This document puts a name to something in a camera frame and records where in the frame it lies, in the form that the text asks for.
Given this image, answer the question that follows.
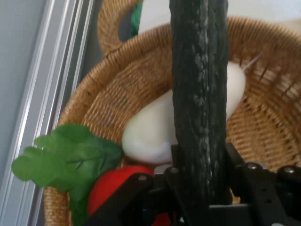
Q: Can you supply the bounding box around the white toy eggplant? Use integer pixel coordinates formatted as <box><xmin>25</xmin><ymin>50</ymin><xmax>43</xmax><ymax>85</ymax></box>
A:
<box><xmin>121</xmin><ymin>61</ymin><xmax>247</xmax><ymax>165</ymax></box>

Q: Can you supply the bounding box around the aluminium frame rail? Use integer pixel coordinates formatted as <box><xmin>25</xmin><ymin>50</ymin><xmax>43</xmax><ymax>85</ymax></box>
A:
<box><xmin>0</xmin><ymin>0</ymin><xmax>95</xmax><ymax>226</ymax></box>

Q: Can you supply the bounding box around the dark green cucumber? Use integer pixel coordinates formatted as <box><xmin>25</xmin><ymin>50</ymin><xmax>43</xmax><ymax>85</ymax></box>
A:
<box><xmin>169</xmin><ymin>0</ymin><xmax>230</xmax><ymax>212</ymax></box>

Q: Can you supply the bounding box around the red radish with green leaf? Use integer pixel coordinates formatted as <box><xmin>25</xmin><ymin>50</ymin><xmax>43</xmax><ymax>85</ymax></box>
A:
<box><xmin>11</xmin><ymin>123</ymin><xmax>172</xmax><ymax>226</ymax></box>

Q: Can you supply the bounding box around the woven wicker basket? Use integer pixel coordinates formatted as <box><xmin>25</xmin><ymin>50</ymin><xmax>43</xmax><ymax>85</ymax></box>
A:
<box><xmin>43</xmin><ymin>0</ymin><xmax>301</xmax><ymax>226</ymax></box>

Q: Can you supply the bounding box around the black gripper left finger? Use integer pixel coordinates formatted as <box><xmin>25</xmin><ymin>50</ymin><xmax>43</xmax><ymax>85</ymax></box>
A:
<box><xmin>84</xmin><ymin>145</ymin><xmax>189</xmax><ymax>226</ymax></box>

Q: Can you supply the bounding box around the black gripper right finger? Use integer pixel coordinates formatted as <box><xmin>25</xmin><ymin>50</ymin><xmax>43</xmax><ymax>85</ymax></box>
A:
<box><xmin>224</xmin><ymin>141</ymin><xmax>301</xmax><ymax>226</ymax></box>

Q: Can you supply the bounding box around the green plastic object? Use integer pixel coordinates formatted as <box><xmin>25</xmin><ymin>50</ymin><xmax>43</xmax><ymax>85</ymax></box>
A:
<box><xmin>129</xmin><ymin>1</ymin><xmax>144</xmax><ymax>38</ymax></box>

